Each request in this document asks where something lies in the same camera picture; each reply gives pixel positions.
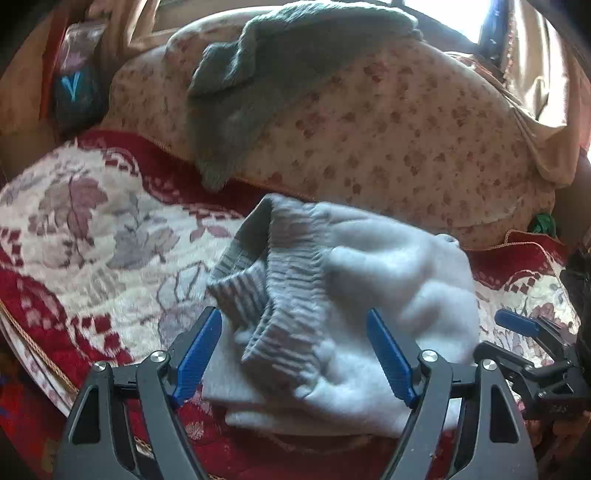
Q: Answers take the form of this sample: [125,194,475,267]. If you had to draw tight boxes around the beige curtain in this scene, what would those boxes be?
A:
[443,0,591,189]

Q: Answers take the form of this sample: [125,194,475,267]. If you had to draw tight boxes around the grey knit sweater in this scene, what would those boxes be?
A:
[187,1,423,192]

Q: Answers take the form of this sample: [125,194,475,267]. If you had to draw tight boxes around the red blue patterned cloth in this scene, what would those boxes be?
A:
[0,348,63,480]

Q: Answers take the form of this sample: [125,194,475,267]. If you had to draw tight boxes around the dark bag with blue mark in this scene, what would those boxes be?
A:
[50,22,112,136]

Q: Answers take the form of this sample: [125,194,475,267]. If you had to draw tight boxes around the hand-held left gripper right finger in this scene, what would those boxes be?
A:
[366,308,540,480]

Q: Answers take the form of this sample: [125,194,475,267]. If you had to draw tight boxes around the red white floral blanket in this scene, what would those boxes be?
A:
[0,130,583,480]

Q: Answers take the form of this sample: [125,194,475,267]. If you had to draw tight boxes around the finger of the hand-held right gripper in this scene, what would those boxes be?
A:
[495,309,581,354]
[474,340,539,386]

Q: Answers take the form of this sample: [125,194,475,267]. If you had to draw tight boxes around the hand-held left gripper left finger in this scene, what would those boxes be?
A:
[54,307,223,480]

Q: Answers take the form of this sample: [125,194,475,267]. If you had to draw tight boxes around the person's right hand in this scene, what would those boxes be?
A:
[526,411,591,450]

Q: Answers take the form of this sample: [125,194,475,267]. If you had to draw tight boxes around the green object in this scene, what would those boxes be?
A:
[529,212,558,236]

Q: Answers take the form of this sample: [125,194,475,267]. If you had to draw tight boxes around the beige floral pillow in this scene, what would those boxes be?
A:
[102,7,557,251]

